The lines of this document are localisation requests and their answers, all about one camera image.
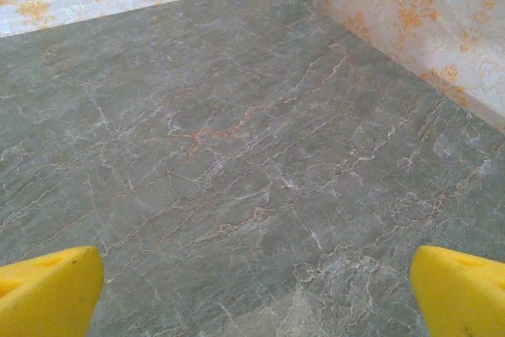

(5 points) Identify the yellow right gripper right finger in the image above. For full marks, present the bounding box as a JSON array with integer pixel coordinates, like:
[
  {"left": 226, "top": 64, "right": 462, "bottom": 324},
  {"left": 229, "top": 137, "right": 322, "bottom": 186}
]
[{"left": 410, "top": 245, "right": 505, "bottom": 337}]

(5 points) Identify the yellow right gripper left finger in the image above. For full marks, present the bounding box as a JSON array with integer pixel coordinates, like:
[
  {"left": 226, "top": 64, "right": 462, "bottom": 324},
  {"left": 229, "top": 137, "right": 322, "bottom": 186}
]
[{"left": 0, "top": 245, "right": 105, "bottom": 337}]

